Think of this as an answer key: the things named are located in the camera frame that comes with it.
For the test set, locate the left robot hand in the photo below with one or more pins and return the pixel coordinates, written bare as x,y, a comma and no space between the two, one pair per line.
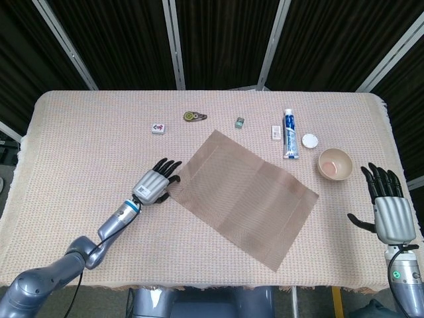
150,187

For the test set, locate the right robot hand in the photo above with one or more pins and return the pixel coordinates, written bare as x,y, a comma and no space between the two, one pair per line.
394,220

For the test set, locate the beige bowl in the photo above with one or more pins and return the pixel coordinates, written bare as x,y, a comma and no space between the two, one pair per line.
335,164

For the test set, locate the brown woven placemat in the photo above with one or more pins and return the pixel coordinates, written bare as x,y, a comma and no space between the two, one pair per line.
245,198

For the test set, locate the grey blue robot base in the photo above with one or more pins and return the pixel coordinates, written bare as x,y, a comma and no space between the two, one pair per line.
198,304

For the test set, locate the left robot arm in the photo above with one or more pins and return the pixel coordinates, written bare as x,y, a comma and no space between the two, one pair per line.
39,285

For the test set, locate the white mahjong tile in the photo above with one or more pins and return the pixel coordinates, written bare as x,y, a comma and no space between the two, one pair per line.
159,128

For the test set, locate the pink woven tablecloth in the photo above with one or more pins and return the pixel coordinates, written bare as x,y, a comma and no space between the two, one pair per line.
83,149

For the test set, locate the olive correction tape dispenser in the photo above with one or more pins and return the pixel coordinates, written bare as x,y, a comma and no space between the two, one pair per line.
192,116

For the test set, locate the small green eraser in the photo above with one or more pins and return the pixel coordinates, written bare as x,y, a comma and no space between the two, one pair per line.
239,122

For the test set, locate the round white lid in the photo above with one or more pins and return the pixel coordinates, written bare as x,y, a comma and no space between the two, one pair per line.
310,140

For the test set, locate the white table leg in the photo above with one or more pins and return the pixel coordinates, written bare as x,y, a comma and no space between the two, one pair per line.
294,303

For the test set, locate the blue white toothpaste tube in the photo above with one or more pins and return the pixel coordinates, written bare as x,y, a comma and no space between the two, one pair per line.
290,136

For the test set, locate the small white eraser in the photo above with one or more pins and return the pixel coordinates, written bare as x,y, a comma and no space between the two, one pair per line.
275,132

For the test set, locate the black equipment case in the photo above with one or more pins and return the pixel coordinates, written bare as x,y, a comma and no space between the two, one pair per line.
7,152

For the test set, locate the white aluminium partition post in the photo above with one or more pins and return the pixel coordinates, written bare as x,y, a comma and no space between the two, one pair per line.
391,56
10,130
415,183
66,46
273,46
175,46

